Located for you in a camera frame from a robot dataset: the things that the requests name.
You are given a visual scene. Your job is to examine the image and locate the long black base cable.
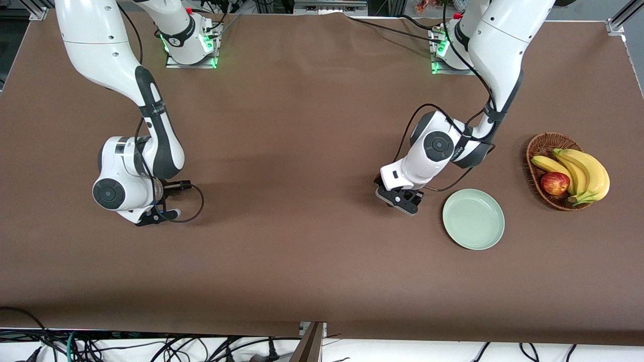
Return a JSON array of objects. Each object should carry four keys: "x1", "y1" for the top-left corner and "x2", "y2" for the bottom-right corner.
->
[{"x1": 346, "y1": 17, "x2": 444, "y2": 45}]

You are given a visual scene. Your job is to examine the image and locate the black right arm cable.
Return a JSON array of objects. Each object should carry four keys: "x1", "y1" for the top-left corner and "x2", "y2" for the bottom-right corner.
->
[{"x1": 117, "y1": 4, "x2": 205, "y2": 224}]

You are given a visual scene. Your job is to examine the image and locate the yellow banana bunch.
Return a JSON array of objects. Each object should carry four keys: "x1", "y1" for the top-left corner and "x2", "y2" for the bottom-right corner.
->
[{"x1": 531, "y1": 148, "x2": 611, "y2": 207}]

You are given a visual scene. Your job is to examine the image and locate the red apple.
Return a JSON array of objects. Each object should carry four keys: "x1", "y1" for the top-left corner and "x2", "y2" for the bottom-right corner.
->
[{"x1": 540, "y1": 172, "x2": 571, "y2": 196}]

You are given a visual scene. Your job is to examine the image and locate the pale green round plate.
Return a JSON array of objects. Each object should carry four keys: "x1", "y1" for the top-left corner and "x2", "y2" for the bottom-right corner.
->
[{"x1": 442, "y1": 189, "x2": 505, "y2": 251}]

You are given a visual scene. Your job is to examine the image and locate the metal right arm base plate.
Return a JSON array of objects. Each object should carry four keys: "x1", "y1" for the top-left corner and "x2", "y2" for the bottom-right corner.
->
[{"x1": 165, "y1": 23, "x2": 219, "y2": 69}]

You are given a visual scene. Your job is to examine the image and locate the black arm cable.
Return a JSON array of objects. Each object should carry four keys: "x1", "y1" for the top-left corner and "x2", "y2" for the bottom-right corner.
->
[
  {"x1": 117, "y1": 4, "x2": 205, "y2": 224},
  {"x1": 399, "y1": 0, "x2": 499, "y2": 193}
]

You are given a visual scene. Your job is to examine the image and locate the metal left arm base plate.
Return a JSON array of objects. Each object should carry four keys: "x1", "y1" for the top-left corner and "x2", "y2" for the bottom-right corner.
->
[{"x1": 431, "y1": 28, "x2": 476, "y2": 76}]

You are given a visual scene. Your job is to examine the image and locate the black looping floor cable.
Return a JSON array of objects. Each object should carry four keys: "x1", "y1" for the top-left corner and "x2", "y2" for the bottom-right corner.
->
[{"x1": 0, "y1": 306, "x2": 52, "y2": 352}]

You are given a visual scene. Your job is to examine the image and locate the brown table cover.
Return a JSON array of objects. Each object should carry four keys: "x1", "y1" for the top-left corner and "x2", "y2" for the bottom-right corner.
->
[{"x1": 0, "y1": 10, "x2": 644, "y2": 347}]

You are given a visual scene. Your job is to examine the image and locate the grey base cable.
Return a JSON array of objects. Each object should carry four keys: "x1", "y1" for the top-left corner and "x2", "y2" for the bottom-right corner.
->
[{"x1": 215, "y1": 14, "x2": 242, "y2": 42}]

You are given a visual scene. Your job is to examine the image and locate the brown wicker basket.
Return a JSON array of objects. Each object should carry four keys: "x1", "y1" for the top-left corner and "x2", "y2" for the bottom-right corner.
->
[{"x1": 526, "y1": 132, "x2": 599, "y2": 211}]

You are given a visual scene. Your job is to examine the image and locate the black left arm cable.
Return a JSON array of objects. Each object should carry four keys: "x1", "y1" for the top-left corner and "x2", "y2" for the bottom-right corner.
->
[{"x1": 399, "y1": 0, "x2": 499, "y2": 193}]

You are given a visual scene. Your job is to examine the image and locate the grey metal rail box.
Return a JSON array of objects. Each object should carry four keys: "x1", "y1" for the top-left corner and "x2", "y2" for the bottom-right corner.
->
[{"x1": 293, "y1": 0, "x2": 368, "y2": 15}]

